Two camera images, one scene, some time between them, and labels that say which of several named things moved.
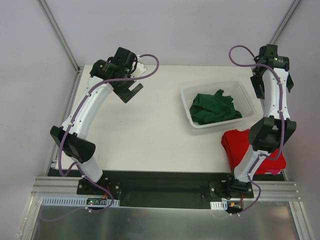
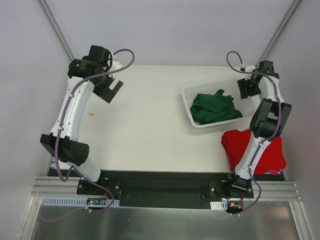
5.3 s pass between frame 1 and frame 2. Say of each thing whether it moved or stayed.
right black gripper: moved
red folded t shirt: stayed
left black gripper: moved
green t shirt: stayed
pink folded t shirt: stayed
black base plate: stayed
